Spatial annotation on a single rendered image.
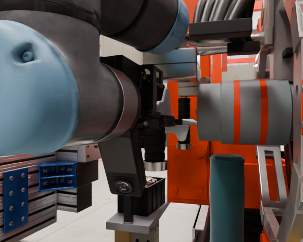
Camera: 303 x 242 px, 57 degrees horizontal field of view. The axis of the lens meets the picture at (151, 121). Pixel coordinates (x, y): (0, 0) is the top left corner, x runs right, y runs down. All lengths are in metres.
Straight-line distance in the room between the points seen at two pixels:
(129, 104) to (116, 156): 0.10
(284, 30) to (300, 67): 0.27
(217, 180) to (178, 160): 0.34
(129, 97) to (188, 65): 0.22
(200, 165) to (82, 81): 0.89
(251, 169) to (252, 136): 0.46
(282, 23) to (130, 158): 0.44
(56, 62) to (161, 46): 0.18
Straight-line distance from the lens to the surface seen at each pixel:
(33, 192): 1.02
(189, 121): 0.75
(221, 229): 0.77
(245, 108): 0.57
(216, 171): 0.73
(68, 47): 0.18
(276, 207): 0.77
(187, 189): 1.06
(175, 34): 0.32
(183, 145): 0.80
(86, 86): 0.18
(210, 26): 0.44
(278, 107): 0.58
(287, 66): 0.63
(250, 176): 1.05
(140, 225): 1.08
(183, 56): 0.46
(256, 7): 6.98
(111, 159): 0.34
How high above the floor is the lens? 0.84
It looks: 1 degrees down
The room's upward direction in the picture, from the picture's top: straight up
